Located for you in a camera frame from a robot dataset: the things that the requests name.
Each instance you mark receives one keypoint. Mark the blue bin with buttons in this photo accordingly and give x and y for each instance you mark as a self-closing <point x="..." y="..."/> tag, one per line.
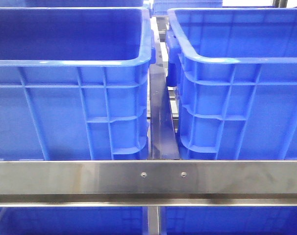
<point x="235" y="74"/>

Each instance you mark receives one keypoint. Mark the steel centre divider rail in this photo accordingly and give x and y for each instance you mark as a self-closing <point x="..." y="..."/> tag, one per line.
<point x="162" y="133"/>

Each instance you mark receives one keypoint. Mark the steel rack front rail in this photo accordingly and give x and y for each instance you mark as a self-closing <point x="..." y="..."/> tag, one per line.
<point x="148" y="183"/>

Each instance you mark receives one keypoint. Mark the lower right blue bin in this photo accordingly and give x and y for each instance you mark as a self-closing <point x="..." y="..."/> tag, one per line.
<point x="229" y="220"/>

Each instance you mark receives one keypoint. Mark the blue bin at left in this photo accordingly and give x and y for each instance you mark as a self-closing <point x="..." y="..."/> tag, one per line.
<point x="73" y="83"/>

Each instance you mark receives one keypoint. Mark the lower left blue bin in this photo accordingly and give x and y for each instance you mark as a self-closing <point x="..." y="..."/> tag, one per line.
<point x="74" y="221"/>

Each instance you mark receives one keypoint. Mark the blue bin behind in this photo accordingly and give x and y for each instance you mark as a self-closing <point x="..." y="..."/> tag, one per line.
<point x="160" y="7"/>

